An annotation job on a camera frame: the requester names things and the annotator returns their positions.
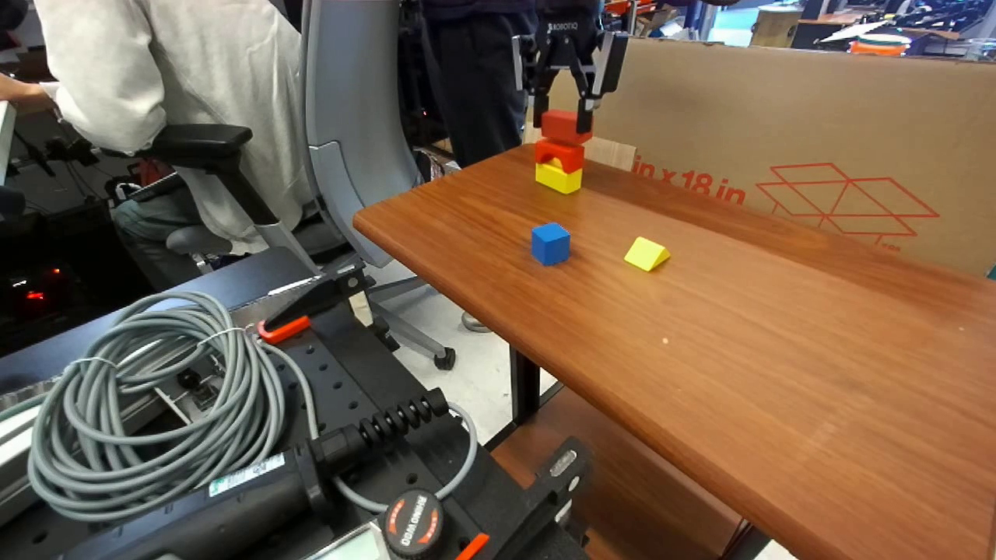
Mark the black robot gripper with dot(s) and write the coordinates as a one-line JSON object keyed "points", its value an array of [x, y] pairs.
{"points": [[574, 43]]}

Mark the orange block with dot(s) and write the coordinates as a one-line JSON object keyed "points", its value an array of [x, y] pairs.
{"points": [[564, 129]]}

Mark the red arch block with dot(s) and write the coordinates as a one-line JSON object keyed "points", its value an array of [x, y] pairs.
{"points": [[566, 157]]}

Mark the yellow block under stack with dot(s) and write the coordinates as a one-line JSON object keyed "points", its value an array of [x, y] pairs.
{"points": [[555, 178]]}

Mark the blue cube block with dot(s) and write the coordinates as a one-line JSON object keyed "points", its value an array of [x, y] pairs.
{"points": [[549, 242]]}

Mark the yellow wedge block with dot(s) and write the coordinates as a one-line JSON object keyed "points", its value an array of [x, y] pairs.
{"points": [[645, 253]]}

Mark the person in dark clothes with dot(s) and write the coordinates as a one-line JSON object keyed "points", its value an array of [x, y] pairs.
{"points": [[470, 62]]}

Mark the grey office chair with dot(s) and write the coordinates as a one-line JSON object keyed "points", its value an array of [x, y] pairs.
{"points": [[357, 153]]}

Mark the large cardboard box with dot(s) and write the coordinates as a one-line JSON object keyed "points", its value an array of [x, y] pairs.
{"points": [[896, 153]]}

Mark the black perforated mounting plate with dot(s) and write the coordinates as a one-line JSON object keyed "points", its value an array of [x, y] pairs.
{"points": [[268, 517]]}

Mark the person in white shirt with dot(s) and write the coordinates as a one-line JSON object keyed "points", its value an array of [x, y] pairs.
{"points": [[124, 68]]}

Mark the black clamp with orange handle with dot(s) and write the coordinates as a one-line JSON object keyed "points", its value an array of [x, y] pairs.
{"points": [[311, 305]]}

